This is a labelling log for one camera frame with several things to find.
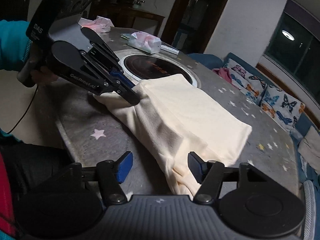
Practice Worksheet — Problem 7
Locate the cream sweatshirt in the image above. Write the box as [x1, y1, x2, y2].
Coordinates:
[97, 74, 252, 197]

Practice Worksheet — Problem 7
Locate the teal sleeve forearm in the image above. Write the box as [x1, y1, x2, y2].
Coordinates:
[0, 20, 32, 72]

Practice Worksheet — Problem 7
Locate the person left hand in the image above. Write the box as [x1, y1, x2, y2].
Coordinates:
[29, 55, 59, 85]

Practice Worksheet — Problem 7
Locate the black round induction cooktop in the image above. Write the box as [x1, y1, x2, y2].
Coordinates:
[124, 55, 193, 84]

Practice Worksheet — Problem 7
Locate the pink tissue box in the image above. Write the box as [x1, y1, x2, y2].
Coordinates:
[78, 16, 114, 34]

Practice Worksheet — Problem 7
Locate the pink white tissue pack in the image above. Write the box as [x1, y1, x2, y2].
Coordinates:
[128, 31, 162, 54]

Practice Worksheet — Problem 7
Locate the dark wooden side table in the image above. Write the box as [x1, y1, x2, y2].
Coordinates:
[125, 8, 164, 36]

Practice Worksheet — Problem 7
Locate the white remote control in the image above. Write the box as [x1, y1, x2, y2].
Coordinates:
[161, 43, 180, 55]

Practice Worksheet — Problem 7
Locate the glass kettle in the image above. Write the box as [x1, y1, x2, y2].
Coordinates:
[132, 0, 145, 9]

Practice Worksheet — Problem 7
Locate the grey plain pillow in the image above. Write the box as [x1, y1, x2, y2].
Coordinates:
[298, 126, 320, 174]

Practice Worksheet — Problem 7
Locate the blue corner sofa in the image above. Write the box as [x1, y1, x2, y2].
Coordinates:
[188, 53, 319, 239]

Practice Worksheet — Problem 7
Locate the right butterfly pillow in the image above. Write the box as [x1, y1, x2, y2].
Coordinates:
[260, 85, 305, 133]

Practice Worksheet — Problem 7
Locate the butterfly pillow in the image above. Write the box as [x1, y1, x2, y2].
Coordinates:
[260, 85, 305, 133]
[223, 59, 267, 105]

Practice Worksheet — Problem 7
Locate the pink garment on sofa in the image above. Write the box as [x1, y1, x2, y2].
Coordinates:
[213, 67, 233, 85]

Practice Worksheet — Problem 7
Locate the left butterfly pillow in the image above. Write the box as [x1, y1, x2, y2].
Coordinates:
[223, 59, 267, 105]

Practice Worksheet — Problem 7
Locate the dark window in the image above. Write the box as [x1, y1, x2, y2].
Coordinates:
[265, 0, 319, 101]

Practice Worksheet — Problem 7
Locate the black cable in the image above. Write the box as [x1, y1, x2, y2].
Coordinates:
[4, 83, 40, 134]

